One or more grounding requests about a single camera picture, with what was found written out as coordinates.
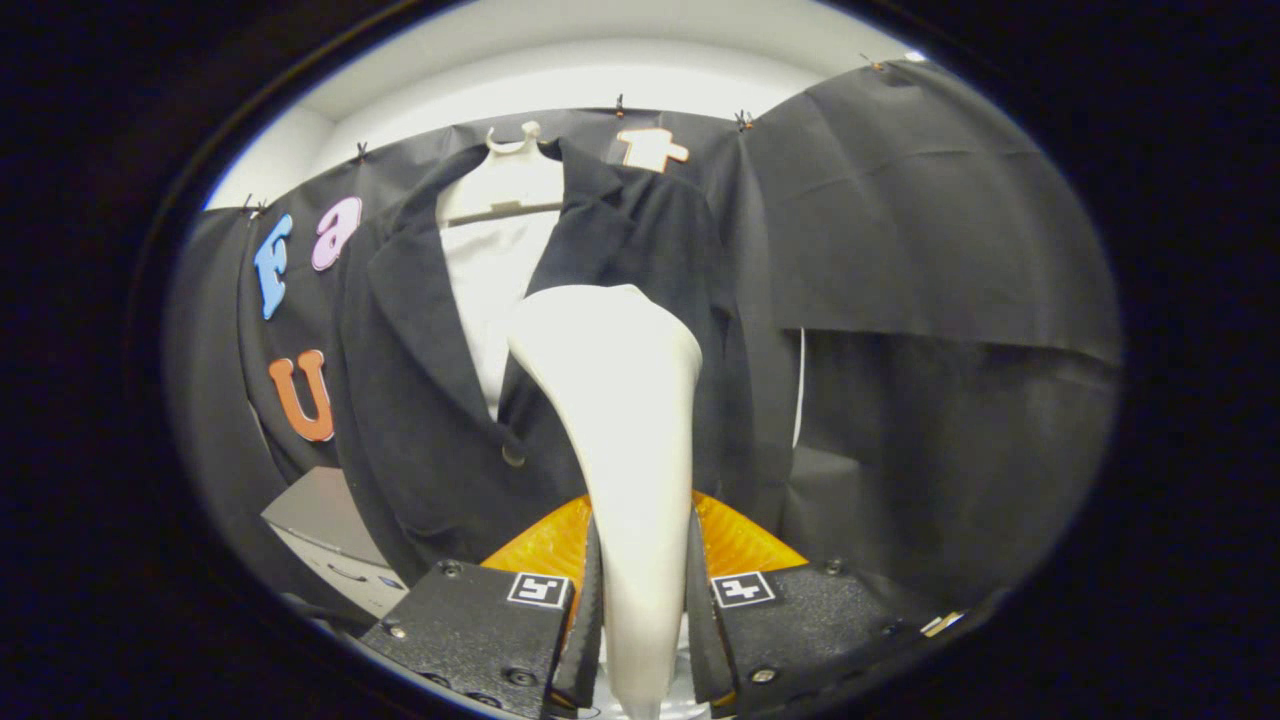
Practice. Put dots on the grey cabinet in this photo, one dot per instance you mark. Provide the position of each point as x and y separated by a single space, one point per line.
320 510

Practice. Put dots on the black backdrop cloth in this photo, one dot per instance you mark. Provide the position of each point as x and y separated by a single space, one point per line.
950 220

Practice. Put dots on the row of black clips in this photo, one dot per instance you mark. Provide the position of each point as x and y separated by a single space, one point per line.
619 103

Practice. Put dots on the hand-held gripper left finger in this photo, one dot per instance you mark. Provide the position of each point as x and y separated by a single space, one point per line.
590 640

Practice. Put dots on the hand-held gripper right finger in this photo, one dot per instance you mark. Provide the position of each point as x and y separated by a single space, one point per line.
703 630

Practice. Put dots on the white clothes hanger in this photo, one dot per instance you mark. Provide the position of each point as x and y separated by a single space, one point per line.
510 180

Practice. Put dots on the black jacket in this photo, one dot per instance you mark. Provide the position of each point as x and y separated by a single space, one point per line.
420 400

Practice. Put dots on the white shirt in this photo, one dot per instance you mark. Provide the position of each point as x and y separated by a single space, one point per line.
495 290

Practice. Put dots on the cardboard box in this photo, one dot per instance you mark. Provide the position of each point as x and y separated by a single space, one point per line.
942 624

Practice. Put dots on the white garment steamer head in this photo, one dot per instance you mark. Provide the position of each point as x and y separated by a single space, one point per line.
630 420

